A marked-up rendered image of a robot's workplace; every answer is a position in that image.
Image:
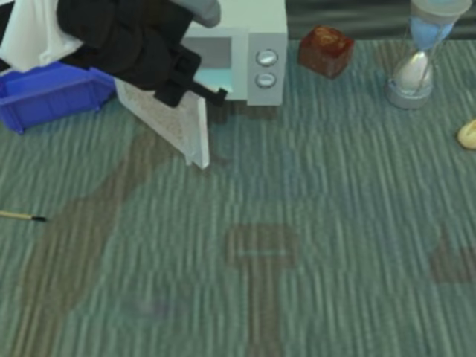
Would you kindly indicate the thin stick with black tip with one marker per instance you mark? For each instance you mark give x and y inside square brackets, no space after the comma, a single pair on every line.
[22,216]

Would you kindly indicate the blue plastic storage bin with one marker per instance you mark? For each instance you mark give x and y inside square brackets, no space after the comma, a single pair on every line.
[52,94]

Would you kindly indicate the beige rounded object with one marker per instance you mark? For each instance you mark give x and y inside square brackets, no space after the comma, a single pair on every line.
[468,134]

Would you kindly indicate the reddish brown cube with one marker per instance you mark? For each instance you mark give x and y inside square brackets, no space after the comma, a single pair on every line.
[326,50]

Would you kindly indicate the blue sand hourglass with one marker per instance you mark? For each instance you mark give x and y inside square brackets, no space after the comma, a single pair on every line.
[422,52]

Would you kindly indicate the white microwave with grey door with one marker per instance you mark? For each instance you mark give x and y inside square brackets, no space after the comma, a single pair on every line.
[260,56]

